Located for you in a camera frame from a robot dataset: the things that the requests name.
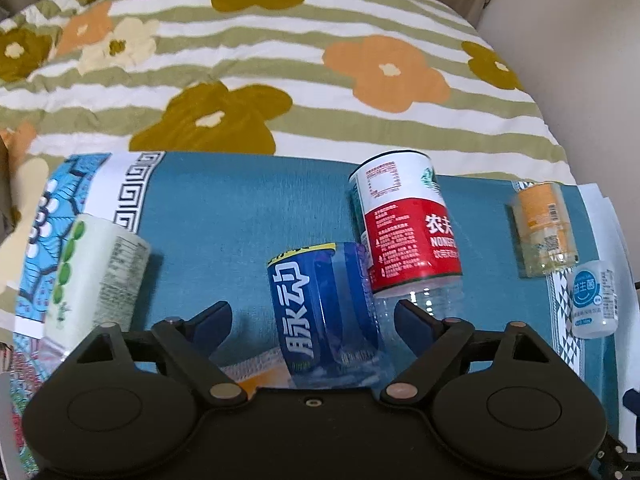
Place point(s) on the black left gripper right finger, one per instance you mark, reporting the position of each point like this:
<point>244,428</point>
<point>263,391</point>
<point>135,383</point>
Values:
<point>436,345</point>

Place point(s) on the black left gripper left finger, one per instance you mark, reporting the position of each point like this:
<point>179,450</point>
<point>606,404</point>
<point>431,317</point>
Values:
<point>187,347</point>

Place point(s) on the blue label cut bottle cup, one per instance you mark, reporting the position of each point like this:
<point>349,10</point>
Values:
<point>326,322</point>

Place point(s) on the red white label water bottle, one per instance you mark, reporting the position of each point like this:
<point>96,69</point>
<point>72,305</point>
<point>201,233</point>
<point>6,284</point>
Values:
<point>404,224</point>

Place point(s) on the green white label bottle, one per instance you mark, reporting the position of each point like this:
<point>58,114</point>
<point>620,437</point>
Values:
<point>97,282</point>

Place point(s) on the teal patterned cloth mat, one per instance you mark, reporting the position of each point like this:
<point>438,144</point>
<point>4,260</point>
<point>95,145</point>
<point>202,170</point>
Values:
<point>515,404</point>

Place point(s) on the orange label clear bottle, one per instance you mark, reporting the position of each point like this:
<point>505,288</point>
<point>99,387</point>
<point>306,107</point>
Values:
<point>545,234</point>

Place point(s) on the small white blue label bottle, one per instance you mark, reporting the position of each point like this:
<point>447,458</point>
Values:
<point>593,300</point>

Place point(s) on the floral striped quilt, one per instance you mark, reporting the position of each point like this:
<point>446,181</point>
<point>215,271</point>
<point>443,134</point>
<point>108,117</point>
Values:
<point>325,79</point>

